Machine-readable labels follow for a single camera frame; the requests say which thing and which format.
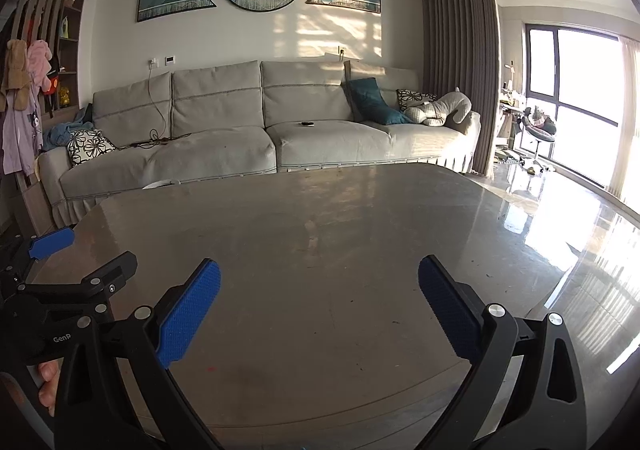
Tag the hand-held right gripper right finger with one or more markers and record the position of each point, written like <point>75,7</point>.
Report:
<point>447,310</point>

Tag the pink plush toy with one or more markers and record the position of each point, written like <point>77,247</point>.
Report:
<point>37,63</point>

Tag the lilac hanging garment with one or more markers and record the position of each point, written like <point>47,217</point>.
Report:
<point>20,135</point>

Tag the blue cloth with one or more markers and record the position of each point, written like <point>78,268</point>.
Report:
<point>60,133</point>

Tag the small cluttered desk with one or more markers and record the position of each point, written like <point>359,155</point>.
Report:
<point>511,115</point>

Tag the golden figurine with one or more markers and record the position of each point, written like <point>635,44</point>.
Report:
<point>63,98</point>

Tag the black white floral pillow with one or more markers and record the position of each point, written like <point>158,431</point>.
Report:
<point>90,146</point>

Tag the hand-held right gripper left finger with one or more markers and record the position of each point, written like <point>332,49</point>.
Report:
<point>192,310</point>

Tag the large black framed window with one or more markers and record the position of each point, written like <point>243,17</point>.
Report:
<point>575,80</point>

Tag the sheer white curtain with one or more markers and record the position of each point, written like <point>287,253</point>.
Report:
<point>627,120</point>

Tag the wooden slatted shelf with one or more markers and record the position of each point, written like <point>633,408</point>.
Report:
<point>70,55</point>

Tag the grey brown curtain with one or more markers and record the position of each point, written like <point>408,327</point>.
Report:
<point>457,55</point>

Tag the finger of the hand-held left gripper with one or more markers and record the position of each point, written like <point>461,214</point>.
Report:
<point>115,272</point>
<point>52,244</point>

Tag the light grey sofa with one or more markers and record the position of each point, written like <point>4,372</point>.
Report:
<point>215,90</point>

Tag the red black mouse toy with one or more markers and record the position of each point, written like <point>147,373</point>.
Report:
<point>51,75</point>

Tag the black white patterned pillow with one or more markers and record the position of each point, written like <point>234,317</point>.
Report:
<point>407,99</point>

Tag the person's left hand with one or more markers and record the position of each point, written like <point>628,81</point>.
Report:
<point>49,382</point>

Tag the teal cushion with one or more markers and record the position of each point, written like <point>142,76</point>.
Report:
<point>372,100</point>

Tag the white plush toy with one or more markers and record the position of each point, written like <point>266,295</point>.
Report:
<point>455,103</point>

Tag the grey swivel chair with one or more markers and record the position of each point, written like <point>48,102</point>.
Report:
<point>540,128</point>

